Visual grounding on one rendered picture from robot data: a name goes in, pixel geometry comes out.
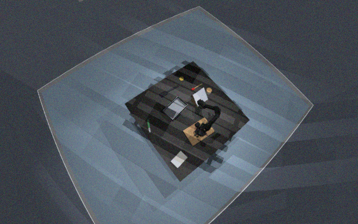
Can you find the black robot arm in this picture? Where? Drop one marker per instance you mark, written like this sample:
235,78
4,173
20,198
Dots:
207,126

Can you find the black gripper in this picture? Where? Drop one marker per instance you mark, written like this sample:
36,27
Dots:
198,126

